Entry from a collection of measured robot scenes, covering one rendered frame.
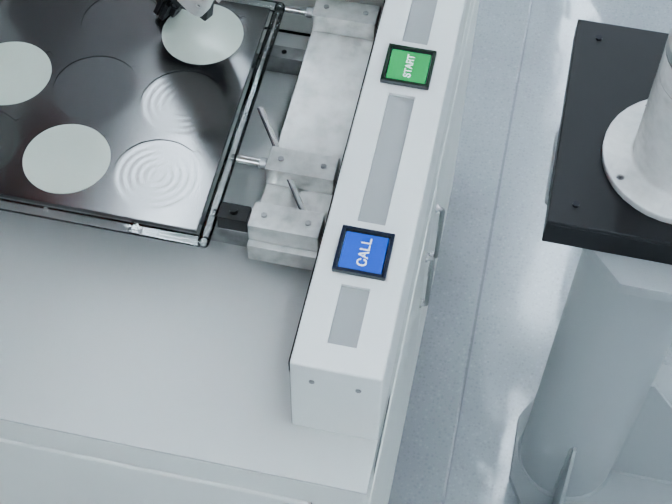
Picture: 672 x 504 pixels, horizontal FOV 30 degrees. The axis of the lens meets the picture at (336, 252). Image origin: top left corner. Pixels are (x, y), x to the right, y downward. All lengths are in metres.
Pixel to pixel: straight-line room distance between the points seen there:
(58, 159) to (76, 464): 0.35
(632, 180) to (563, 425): 0.61
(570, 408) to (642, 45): 0.59
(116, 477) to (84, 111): 0.43
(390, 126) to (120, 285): 0.36
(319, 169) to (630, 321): 0.50
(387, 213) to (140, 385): 0.33
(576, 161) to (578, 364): 0.42
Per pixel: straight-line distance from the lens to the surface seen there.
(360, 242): 1.30
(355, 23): 1.57
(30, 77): 1.56
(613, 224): 1.47
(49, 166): 1.47
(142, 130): 1.48
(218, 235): 1.47
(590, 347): 1.79
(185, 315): 1.43
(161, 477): 1.42
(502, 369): 2.34
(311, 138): 1.49
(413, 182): 1.35
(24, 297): 1.47
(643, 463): 2.23
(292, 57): 1.61
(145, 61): 1.55
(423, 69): 1.45
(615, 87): 1.61
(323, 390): 1.27
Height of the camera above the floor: 2.05
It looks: 57 degrees down
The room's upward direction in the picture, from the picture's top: 1 degrees clockwise
